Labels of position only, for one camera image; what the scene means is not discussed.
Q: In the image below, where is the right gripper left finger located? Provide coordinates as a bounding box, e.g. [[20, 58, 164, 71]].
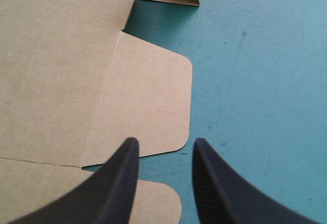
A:
[[5, 137, 140, 224]]

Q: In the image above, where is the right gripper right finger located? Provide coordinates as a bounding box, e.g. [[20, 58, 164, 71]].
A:
[[192, 137, 320, 224]]

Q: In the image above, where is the brown cardboard box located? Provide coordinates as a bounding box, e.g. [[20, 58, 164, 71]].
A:
[[0, 0, 202, 224]]

